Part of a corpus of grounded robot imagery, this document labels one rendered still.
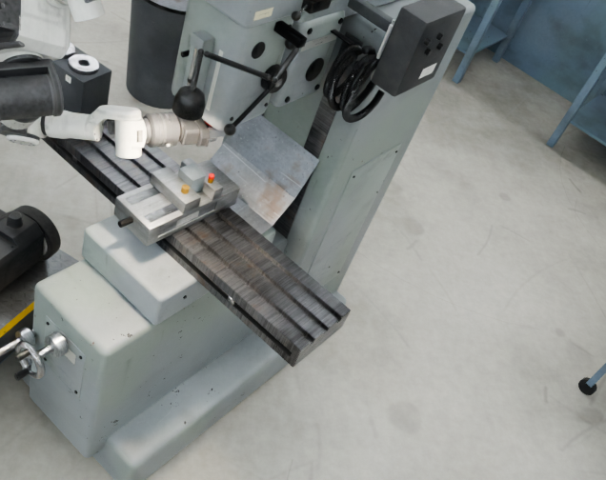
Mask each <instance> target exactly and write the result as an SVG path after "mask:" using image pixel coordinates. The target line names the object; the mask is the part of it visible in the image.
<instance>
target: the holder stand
mask: <svg viewBox="0 0 606 480"><path fill-rule="evenodd" d="M52 62H53V64H54V66H55V69H56V72H57V75H58V77H59V80H60V83H61V87H62V91H63V97H64V110H67V111H70V112H75V113H84V114H92V113H93V112H94V111H95V110H96V109H97V108H98V107H100V106H104V105H108V100H109V92H110V85H111V70H110V69H109V68H107V67H106V66H104V65H103V64H101V63H100V62H98V61H97V60H96V59H95V58H93V57H91V56H89V55H87V54H86V53H84V52H83V51H81V50H80V49H79V48H77V47H76V46H74V45H73V44H72V43H71V42H70V47H69V49H68V50H67V52H66V54H65V55H64V57H63V58H62V59H58V60H54V61H52Z"/></svg>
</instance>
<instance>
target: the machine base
mask: <svg viewBox="0 0 606 480"><path fill-rule="evenodd" d="M288 364H289V363H288V362H286V361H285V360H284V359H283V358H282V357H281V356H280V355H279V354H278V353H277V352H275V351H274V350H273V349H272V348H271V347H270V346H269V345H268V344H267V343H265V342H264V341H263V340H262V339H261V338H260V337H259V336H257V335H256V334H255V333H254V332H252V333H251V334H249V335H248V336H246V337H245V338H244V339H242V340H241V341H239V342H238V343H237V344H235V345H234V346H233V347H231V348H230V349H228V350H227V351H225V352H224V353H223V354H221V355H220V356H218V357H217V358H216V359H214V360H213V361H212V362H210V364H208V365H207V366H206V367H204V368H203V369H202V370H200V371H198V372H197V373H196V374H194V375H193V376H192V377H190V378H189V379H187V380H186V381H185V382H183V383H182V384H181V385H179V386H178V387H176V388H175V389H174V390H172V391H171V392H169V393H168V394H166V395H165V396H164V397H162V398H161V399H160V400H158V401H157V402H155V403H154V404H153V405H151V406H150V407H149V408H147V409H146V410H144V411H143V412H141V413H140V414H139V415H137V416H136V417H134V418H133V419H132V420H131V421H130V422H129V423H127V424H126V425H124V426H123V427H122V428H120V429H119V430H117V431H116V432H114V433H113V434H112V435H111V436H110V437H109V438H108V439H107V440H106V442H105V447H104V448H103V449H101V450H100V451H99V452H97V453H96V454H95V455H93V457H94V458H95V460H96V461H97V462H98V463H99V464H100V465H101V466H102V467H103V468H104V469H105V470H106V472H107V473H108V474H109V475H110V476H111V477H112V478H113V479H114V480H145V479H147V478H148V477H149V476H150V475H152V474H153V473H154V472H155V471H157V470H158V469H159V468H160V467H162V466H163V465H164V464H165V463H167V462H168V461H169V460H170V459H172V458H173V457H174V456H175V455H176V454H177V453H178V452H180V451H181V450H182V449H184V448H185V447H187V446H188V445H189V443H191V442H192V441H193V440H194V439H195V438H197V437H198V436H199V435H200V434H202V433H203V432H204V431H205V430H207V429H208V428H209V427H210V426H212V425H213V424H214V423H215V422H217V421H218V420H219V419H220V418H222V417H223V416H224V415H225V414H226V413H228V412H229V411H230V410H232V409H233V408H234V407H235V406H237V405H238V404H239V403H240V402H242V401H243V400H244V399H245V398H246V397H248V396H249V395H250V394H251V393H253V392H254V391H255V390H257V389H258V388H259V387H260V386H261V385H263V384H264V383H265V382H266V381H268V380H269V379H270V378H271V377H273V376H274V375H275V374H276V373H277V372H279V371H280V370H281V369H283V368H284V367H285V366H286V365H288Z"/></svg>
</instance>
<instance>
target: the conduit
mask: <svg viewBox="0 0 606 480"><path fill-rule="evenodd" d="M331 33H333V34H334V35H335V36H337V37H338V38H340V39H341V40H343V41H344V42H346V43H347V44H348V45H347V46H346V47H345V48H344V49H343V50H342V51H341V52H340V53H339V54H338V55H337V57H336V58H335V60H334V61H333V63H332V66H331V68H330V70H329V72H328V74H327V77H326V80H325V83H324V87H323V94H324V96H325V97H326V98H327V99H328V104H329V106H330V108H331V109H332V110H336V111H340V110H341V111H342V117H343V119H344V120H345V121H346V122H348V123H353V122H357V121H359V120H361V119H363V118H364V117H366V116H367V115H368V114H369V113H371V112H372V111H373V109H374V108H375V107H376V106H377V104H378V103H379V102H380V100H381V99H382V97H383V96H384V94H385V92H384V91H382V90H378V91H377V94H376V95H375V96H374V99H373V100H372V101H371V102H370V103H369V104H368V105H367V106H366V107H365V108H364V109H363V110H361V111H360V112H358V113H356V114H350V113H351V111H353V110H354V109H356V108H357V107H358V106H359V105H360V104H361V103H362V102H363V101H364V100H365V99H366V98H367V97H368V95H369V94H370V93H371V92H372V90H373V89H374V88H375V86H376V84H375V83H373V82H372V81H371V80H370V82H369V84H368V85H367V86H366V88H365V89H364V90H363V91H362V92H361V93H360V94H359V92H360V90H361V89H362V87H363V85H364V84H365V82H366V81H367V79H368V78H369V76H370V75H371V74H372V73H373V71H374V70H375V69H376V67H377V64H378V62H379V59H380V58H379V59H377V58H376V56H377V55H376V53H375V49H374V48H373V47H372V46H364V47H363V48H361V47H360V46H359V45H357V44H355V43H354V42H353V41H352V40H350V39H349V38H348V37H346V36H345V35H343V34H342V33H340V32H339V31H337V30H331ZM353 51H354V52H355V54H356V55H360V54H362V53H363V54H368V55H366V56H365V57H363V58H361V59H360V60H359V61H355V64H354V67H353V69H352V70H351V72H350V74H349V75H348V78H347V79H346V80H345V81H344V82H343V83H342V84H341V85H340V86H338V87H337V84H338V82H339V79H340V78H341V75H342V74H343V73H344V71H345V70H346V69H347V68H348V67H349V66H350V64H351V63H352V62H353V61H354V57H353V56H352V55H350V53H351V52H353ZM346 57H347V58H346ZM345 58H346V59H345ZM344 59H345V60H344ZM364 67H365V68H364ZM363 68H364V70H363ZM362 70H363V71H362ZM361 71H362V72H361ZM360 72H361V74H360V75H359V73H360ZM358 75H359V77H358V78H357V81H356V82H355V84H354V85H353V83H354V80H355V79H356V77H357V76H358ZM339 94H341V96H340V102H339V103H336V101H335V97H336V96H338V95H339ZM358 94H359V95H358ZM357 95H358V96H357ZM356 96H357V97H356Z"/></svg>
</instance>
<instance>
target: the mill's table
mask: <svg viewBox="0 0 606 480"><path fill-rule="evenodd" d="M108 121H114V120H112V119H107V120H106V121H105V122H104V130H103V135H102V137H101V139H100V140H99V141H91V140H83V139H74V138H67V139H61V138H53V137H48V136H47V137H46V138H41V139H42V140H43V141H45V142H46V143H47V144H48V145H49V146H50V147H51V148H52V149H53V150H55V151H56V152H57V153H58V154H59V155H60V156H61V157H62V158H63V159H64V160H66V161H67V162H68V163H69V164H70V165H71V166H72V167H73V168H74V169H75V170H77V171H78V172H79V173H80V174H81V175H82V176H83V177H84V178H85V179H87V180H88V181H89V182H90V183H91V184H92V185H93V186H94V187H95V188H96V189H98V190H99V191H100V192H101V193H102V194H103V195H104V196H105V197H106V198H107V199H109V200H110V201H111V202H112V203H113V204H114V205H115V200H116V197H117V196H119V195H122V194H124V193H127V192H129V191H132V190H135V189H138V188H140V187H143V186H145V185H148V184H149V183H150V182H151V177H152V173H153V172H155V171H157V170H161V169H164V168H165V167H169V168H170V169H171V170H172V171H173V172H174V173H176V172H178V171H179V169H180V166H179V165H178V164H177V163H176V162H175V161H174V160H172V159H171V158H170V157H169V156H168V155H167V154H166V153H165V152H164V151H162V150H161V149H159V148H158V147H156V148H150V147H148V146H147V145H146V144H145V145H144V148H142V155H141V156H140V157H138V158H134V159H124V158H119V157H117V156H116V155H115V134H109V132H108ZM155 243H156V244H157V245H158V246H159V247H161V248H162V249H163V250H164V251H165V252H166V253H167V254H168V255H169V256H171V257H172V258H173V259H174V260H175V261H176V262H177V263H178V264H179V265H180V266H182V267H183V268H184V269H185V270H186V271H187V272H188V273H189V274H190V275H192V276H193V277H194V278H195V279H196V280H197V281H198V282H199V283H200V284H201V285H202V286H204V287H205V288H206V289H207V290H208V291H209V292H210V293H211V294H212V295H214V296H215V297H216V298H217V299H218V300H219V301H220V302H221V303H222V304H223V305H225V306H226V307H227V308H228V309H229V310H230V311H231V312H232V313H233V314H235V315H236V316H237V317H238V318H239V319H240V320H241V321H242V322H243V323H244V324H246V325H247V326H248V327H249V328H250V329H251V330H252V331H253V332H254V333H256V334H257V335H258V336H259V337H260V338H261V339H262V340H263V341H264V342H265V343H267V344H268V345H269V346H270V347H271V348H272V349H273V350H274V351H275V352H277V353H278V354H279V355H280V356H281V357H282V358H283V359H284V360H285V361H286V362H288V363H289V364H290V365H291V366H292V367H294V366H295V365H296V364H298V363H299V362H300V361H301V360H302V359H304V358H305V357H306V356H307V355H309V354H310V353H311V352H312V351H313V350H315V349H316V348H317V347H318V346H320V345H321V344H322V343H323V342H325V341H326V340H327V339H328V338H329V337H331V336H332V335H333V334H334V333H336V332H337V331H338V330H339V329H341V328H342V326H343V325H344V323H345V321H346V319H347V317H348V315H349V313H350V311H351V310H350V309H349V308H348V307H346V306H345V305H344V304H343V303H342V302H340V301H339V300H338V299H337V298H336V297H335V296H333V295H332V294H331V293H330V292H329V291H327V290H326V289H325V288H324V287H323V286H321V285H320V284H319V283H318V282H317V281H315V280H314V279H313V278H312V277H311V276H310V275H309V274H308V273H307V272H305V271H304V270H303V269H301V268H300V267H299V266H298V265H296V264H295V262H294V261H293V260H291V259H290V258H289V257H288V256H287V255H286V254H284V253H283V252H282V251H281V250H279V249H278V248H277V247H276V246H275V245H274V244H272V243H271V242H270V241H269V240H268V239H266V238H265V237H264V236H263V235H262V234H261V233H259V232H258V231H257V230H256V229H254V228H253V227H252V226H251V225H250V224H249V223H247V222H246V221H245V220H244V219H243V218H241V217H240V216H239V215H238V214H237V213H236V212H234V211H233V210H232V209H231V208H226V209H224V210H222V211H220V212H218V213H215V214H213V215H211V216H209V217H207V218H205V219H203V220H201V221H199V222H197V223H195V224H193V225H190V226H188V227H186V228H184V229H182V230H180V231H178V232H176V233H174V234H172V235H170V236H168V237H165V238H163V239H161V240H159V241H157V242H155Z"/></svg>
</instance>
